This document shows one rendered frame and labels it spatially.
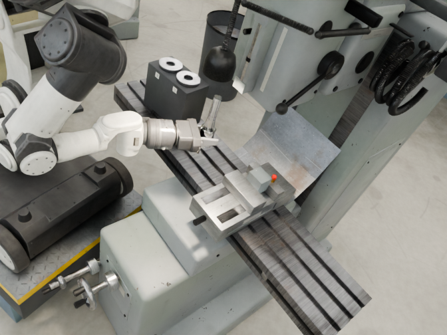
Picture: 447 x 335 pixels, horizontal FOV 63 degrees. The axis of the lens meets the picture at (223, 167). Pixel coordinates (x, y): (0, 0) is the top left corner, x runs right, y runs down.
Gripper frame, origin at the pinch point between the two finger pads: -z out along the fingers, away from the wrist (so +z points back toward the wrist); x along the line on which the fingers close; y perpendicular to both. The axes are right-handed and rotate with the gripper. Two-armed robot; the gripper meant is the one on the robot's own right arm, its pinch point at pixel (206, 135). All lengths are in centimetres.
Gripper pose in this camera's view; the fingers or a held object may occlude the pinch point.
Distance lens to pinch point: 111.3
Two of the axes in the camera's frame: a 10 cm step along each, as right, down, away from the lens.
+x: -2.3, -7.4, 6.3
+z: -9.4, 0.0, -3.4
